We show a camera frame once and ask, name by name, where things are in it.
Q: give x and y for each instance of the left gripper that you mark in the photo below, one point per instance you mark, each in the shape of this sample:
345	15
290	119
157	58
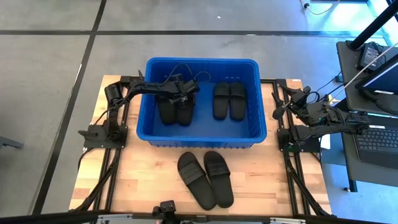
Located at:
186	87

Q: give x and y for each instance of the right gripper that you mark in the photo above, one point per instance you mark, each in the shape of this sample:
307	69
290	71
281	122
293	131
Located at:
301	101

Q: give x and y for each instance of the blue plastic bin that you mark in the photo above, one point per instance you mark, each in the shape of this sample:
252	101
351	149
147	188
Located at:
202	130

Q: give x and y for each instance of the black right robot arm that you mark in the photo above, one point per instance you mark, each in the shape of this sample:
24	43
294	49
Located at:
329	124

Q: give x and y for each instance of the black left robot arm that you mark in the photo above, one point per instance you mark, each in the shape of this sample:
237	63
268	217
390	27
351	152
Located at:
146	88

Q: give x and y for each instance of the white paper sheet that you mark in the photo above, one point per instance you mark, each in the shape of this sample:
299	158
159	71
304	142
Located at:
325	142

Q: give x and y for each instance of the black diagonal desk leg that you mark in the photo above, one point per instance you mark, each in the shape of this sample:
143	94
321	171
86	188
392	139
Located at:
344	104

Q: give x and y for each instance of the black desk with monitor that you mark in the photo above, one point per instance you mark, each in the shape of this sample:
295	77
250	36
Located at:
351	93

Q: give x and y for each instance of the black desk with keyboard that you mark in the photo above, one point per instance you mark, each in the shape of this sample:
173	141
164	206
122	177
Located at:
348	168

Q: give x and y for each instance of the black power adapter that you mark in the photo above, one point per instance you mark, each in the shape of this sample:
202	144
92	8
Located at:
368	56

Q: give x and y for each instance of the black computer keyboard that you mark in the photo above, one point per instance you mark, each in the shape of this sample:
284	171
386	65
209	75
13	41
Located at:
379	143

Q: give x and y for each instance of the black computer monitor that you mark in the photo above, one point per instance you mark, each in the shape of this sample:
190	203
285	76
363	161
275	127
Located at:
385	79

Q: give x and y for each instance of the black diagonal pole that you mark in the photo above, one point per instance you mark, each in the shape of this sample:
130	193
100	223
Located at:
373	26

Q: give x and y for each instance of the small grey beam clamp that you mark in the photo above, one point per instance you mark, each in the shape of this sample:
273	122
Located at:
201	218

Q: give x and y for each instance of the black rig crossbeam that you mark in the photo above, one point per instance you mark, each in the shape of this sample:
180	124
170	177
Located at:
233	218

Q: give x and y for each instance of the grey furniture foot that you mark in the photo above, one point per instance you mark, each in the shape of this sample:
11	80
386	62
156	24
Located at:
9	142

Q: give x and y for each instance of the black aluminium table frame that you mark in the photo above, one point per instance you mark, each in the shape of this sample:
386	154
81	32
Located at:
281	83

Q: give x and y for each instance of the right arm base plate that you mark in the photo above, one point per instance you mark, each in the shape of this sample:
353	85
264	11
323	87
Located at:
284	144

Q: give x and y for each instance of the black frame lever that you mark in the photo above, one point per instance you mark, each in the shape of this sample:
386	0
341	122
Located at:
140	74

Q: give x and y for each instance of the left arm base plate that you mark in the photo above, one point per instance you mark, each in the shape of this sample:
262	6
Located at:
96	141

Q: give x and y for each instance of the silver beam bracket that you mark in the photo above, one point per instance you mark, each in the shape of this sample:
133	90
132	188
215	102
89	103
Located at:
287	221
115	217

